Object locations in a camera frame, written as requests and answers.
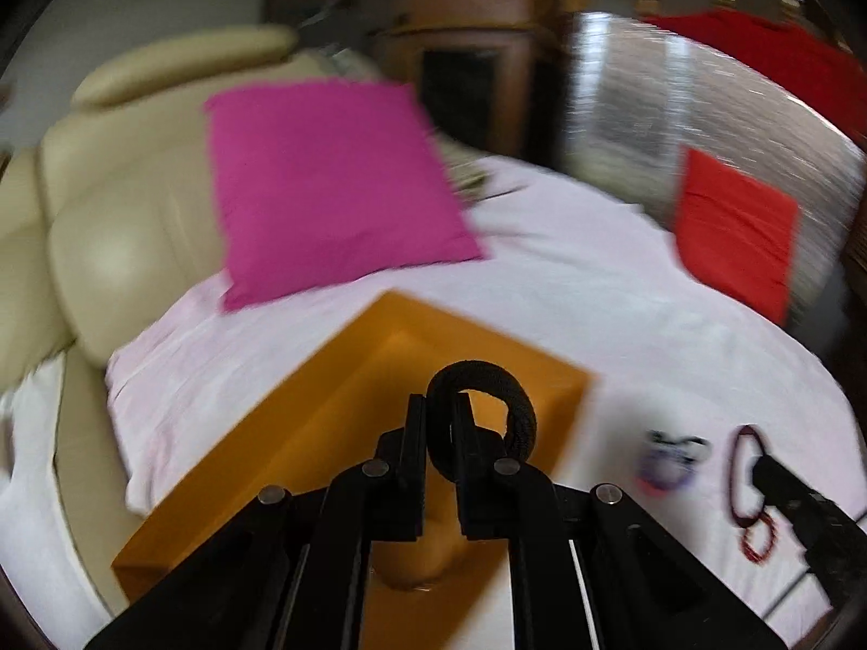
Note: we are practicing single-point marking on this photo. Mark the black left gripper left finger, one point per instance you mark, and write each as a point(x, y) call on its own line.
point(288, 571)

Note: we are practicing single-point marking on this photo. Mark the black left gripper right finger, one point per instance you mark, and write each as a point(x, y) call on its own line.
point(590, 569)

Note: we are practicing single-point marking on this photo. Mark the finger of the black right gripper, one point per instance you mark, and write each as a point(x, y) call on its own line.
point(833, 544)

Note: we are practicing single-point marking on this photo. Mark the orange cardboard tray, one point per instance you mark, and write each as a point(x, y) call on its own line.
point(328, 414)

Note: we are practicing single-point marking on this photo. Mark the red pillow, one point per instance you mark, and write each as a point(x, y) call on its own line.
point(736, 234)

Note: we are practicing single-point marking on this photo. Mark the magenta pillow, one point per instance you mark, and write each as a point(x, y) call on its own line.
point(323, 182)

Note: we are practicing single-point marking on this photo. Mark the red blanket on railing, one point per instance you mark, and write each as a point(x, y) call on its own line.
point(820, 73)

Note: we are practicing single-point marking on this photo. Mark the silver insulation foil panel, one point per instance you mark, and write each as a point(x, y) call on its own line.
point(637, 96)

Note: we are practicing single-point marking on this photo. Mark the wooden cabinet column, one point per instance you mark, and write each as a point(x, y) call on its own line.
point(517, 32)

